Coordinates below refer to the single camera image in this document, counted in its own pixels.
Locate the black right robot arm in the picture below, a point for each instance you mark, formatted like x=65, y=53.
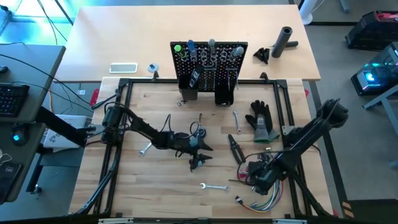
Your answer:
x=304, y=140

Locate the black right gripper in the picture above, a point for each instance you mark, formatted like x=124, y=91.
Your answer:
x=264, y=177

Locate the tall black pegboard bin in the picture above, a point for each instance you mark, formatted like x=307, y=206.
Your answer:
x=188, y=93

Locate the grey metal desk frame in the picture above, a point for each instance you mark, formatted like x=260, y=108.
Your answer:
x=388, y=105

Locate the white stand base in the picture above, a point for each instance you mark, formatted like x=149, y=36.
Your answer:
x=308, y=15

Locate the silver metal bracket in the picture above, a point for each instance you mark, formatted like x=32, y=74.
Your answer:
x=116, y=221
x=289, y=221

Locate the small black pegboard bin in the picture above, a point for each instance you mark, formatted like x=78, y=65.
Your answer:
x=224, y=97

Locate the white cardboard box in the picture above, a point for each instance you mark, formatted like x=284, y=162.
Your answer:
x=54, y=141

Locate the black computer mouse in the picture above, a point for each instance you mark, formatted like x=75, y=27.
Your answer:
x=20, y=135

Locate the black spirit level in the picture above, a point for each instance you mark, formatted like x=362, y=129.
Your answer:
x=196, y=76

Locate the black RGB computer tower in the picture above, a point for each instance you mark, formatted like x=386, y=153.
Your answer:
x=379, y=77

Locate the grey side desk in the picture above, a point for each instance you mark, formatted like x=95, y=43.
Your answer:
x=40, y=62

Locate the black slanted beam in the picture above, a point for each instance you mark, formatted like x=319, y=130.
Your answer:
x=59, y=124

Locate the light wood desk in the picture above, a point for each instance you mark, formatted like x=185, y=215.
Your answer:
x=217, y=21

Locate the short black rod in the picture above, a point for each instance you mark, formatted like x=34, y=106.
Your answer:
x=293, y=43

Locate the grey cylinder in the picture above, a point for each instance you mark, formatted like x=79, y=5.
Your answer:
x=281, y=43

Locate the black handheld device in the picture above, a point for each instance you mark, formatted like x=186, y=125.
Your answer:
x=9, y=180

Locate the black keyboard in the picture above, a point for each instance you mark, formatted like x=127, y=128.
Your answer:
x=14, y=99

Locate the black tape measure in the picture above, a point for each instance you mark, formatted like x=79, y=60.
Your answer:
x=202, y=132

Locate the black plastic clips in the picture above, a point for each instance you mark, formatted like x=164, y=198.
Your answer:
x=262, y=54

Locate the red clamp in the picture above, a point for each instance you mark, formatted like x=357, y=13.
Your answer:
x=94, y=98

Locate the black red equipment case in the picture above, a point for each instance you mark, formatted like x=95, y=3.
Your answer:
x=370, y=31

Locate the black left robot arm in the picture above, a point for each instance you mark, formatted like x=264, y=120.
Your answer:
x=143, y=127

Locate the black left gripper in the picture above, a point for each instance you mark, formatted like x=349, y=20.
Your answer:
x=185, y=143

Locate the black metal pegboard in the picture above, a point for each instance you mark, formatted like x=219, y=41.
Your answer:
x=222, y=74

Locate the grey round disc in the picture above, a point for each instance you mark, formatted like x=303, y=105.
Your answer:
x=153, y=68

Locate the black aluminium table frame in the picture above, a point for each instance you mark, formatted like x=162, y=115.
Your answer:
x=267, y=81

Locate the black grey work glove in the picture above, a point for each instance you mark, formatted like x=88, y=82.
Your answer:
x=261, y=124

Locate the green black screwdriver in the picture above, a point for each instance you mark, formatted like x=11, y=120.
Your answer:
x=178, y=48

